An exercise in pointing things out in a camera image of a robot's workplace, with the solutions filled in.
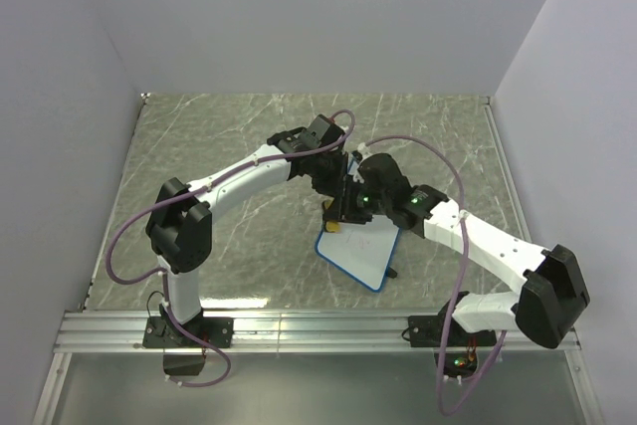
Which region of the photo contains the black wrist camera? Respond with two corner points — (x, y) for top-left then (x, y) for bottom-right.
(305, 114), (344, 149)
(357, 153), (413, 203)

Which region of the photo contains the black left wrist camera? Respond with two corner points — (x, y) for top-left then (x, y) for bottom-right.
(305, 114), (344, 149)

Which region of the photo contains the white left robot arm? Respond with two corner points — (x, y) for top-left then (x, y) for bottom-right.
(145, 125), (347, 347)

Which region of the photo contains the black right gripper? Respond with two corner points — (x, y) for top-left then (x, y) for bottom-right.
(320, 175), (390, 226)

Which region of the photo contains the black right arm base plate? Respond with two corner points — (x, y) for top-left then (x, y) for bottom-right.
(404, 315), (497, 348)

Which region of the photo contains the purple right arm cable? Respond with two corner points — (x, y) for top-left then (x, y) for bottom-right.
(361, 134), (509, 417)

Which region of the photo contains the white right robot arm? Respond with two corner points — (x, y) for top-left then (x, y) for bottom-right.
(322, 179), (590, 349)

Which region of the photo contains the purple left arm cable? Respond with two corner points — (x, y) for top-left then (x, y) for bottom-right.
(106, 108), (356, 388)

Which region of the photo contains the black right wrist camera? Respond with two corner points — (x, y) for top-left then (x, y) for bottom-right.
(357, 153), (413, 203)

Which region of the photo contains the yellow whiteboard eraser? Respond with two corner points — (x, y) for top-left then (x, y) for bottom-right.
(321, 199), (340, 234)

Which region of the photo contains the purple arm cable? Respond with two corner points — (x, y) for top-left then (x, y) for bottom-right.
(361, 134), (509, 417)
(106, 108), (356, 388)

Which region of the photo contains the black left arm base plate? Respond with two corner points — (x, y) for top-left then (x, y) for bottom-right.
(141, 316), (234, 349)

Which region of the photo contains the blue-framed whiteboard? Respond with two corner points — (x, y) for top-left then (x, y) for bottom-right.
(315, 154), (400, 293)

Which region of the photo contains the aluminium front rail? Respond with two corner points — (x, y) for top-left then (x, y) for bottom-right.
(34, 309), (583, 425)

